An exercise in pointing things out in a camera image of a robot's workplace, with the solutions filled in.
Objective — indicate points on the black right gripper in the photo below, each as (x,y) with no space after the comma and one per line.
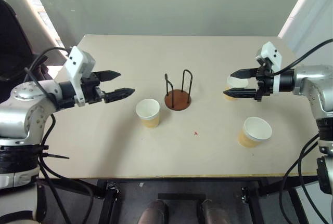
(264,83)

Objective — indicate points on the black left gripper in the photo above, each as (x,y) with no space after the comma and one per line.
(89,89)

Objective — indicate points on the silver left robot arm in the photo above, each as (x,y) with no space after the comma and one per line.
(23,109)

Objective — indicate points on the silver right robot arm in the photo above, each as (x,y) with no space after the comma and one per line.
(312,83)

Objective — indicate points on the tan paper cup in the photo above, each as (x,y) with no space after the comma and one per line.
(253,133)
(235,83)
(148,113)

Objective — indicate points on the brown wire cup holder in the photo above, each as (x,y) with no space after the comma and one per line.
(178,94)

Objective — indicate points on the black chair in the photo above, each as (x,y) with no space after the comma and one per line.
(15,39)

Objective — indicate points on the dark rounded robot foot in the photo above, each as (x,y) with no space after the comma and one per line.
(213,213)
(154,212)

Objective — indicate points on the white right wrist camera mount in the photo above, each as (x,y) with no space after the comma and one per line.
(271,55)

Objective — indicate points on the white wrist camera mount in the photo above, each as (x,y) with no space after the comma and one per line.
(271,55)
(75,65)

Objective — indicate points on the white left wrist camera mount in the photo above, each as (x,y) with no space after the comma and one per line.
(75,65)

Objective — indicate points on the black table frame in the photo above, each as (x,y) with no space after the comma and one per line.
(182,190)

